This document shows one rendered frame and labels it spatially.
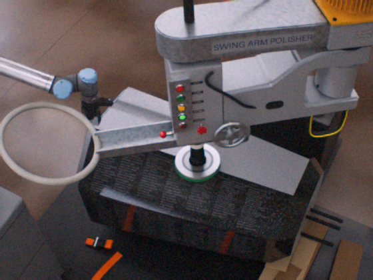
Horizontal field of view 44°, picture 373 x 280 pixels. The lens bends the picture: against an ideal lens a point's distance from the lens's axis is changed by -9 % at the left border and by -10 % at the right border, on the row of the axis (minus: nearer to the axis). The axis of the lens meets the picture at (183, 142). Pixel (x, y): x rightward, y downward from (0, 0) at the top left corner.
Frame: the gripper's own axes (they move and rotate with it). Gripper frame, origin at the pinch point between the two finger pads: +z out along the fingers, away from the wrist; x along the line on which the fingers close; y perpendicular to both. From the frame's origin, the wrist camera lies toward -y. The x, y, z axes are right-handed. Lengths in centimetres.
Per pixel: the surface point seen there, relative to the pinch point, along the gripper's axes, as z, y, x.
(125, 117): 2.6, -15.7, 1.9
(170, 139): -29, -13, 51
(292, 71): -67, -56, 74
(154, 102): 1.3, -34.2, 1.2
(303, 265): 57, -67, 110
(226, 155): -2, -44, 55
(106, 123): 3.4, -5.5, -0.8
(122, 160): 10.7, -3.1, 21.0
